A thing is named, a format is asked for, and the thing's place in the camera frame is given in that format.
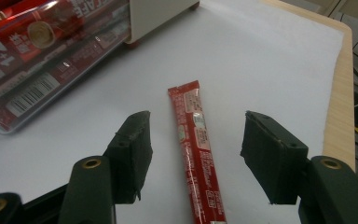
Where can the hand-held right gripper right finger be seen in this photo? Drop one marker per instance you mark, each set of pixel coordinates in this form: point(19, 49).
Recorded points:
point(273, 161)

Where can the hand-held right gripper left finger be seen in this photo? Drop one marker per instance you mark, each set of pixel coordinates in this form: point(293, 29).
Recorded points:
point(130, 158)

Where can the red stick sachet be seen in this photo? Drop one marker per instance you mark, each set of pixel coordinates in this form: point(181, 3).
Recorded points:
point(195, 149)

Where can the clear box of red sachets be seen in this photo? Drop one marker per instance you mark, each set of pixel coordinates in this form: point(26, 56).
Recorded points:
point(43, 62)

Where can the beige box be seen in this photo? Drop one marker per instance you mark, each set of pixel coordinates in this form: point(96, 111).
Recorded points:
point(158, 15)

